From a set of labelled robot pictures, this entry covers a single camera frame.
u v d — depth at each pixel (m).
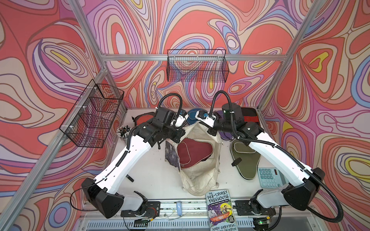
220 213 0.70
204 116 0.57
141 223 0.72
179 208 0.72
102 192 0.38
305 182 0.39
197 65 0.96
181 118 0.62
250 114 1.15
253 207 0.66
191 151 0.89
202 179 0.75
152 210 0.72
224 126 0.58
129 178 0.84
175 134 0.62
